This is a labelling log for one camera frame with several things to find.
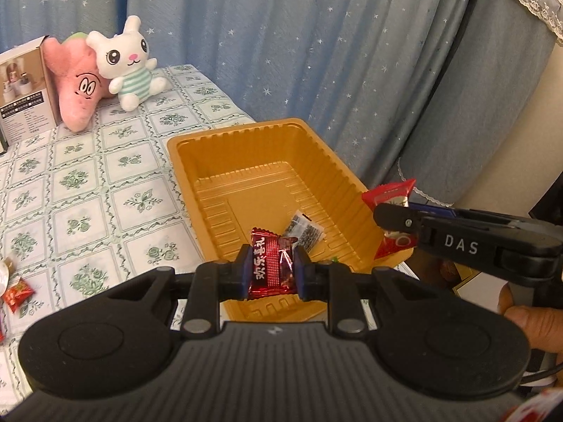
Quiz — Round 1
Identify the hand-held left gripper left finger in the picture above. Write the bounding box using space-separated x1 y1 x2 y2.
106 243 252 339

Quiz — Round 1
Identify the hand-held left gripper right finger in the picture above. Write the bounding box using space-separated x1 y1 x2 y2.
292 246 425 339

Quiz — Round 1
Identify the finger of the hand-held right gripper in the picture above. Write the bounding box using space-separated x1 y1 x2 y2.
373 202 424 233
407 202 531 226

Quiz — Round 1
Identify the red white snack packet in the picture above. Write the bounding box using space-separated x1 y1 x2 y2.
361 178 418 259

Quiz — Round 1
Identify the dark red candy packet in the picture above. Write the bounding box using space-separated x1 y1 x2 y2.
247 227 299 301

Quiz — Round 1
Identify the orange plastic tray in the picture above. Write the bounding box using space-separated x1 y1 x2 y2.
167 118 414 324

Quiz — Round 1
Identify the person's right hand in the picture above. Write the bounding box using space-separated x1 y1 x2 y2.
498 283 563 355

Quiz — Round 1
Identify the black speckled snack packet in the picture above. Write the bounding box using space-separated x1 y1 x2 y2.
284 212 323 254

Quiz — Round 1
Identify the blue curtain with lace hem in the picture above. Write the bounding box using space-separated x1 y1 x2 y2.
396 0 557 207

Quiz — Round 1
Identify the red patterned cloth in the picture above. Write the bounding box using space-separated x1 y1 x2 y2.
504 389 563 422

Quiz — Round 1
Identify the green floral tablecloth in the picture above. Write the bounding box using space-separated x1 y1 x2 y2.
0 64 420 407

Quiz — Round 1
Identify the blue starry curtain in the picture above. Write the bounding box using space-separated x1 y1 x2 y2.
0 0 478 181

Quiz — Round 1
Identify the red candy with yellow print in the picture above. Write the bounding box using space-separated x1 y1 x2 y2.
4 281 37 314

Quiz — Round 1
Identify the silver candy wrapper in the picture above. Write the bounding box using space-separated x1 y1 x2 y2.
0 258 15 293

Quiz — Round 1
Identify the white bunny plush toy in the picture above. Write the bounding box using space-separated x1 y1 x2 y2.
86 15 167 112

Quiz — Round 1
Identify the pink starfish plush toy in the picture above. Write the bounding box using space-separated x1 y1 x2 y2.
40 32 110 133

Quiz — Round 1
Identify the printed product box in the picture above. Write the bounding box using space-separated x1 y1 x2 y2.
0 35 57 154

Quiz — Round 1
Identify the black cable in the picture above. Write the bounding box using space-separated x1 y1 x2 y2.
520 363 558 386

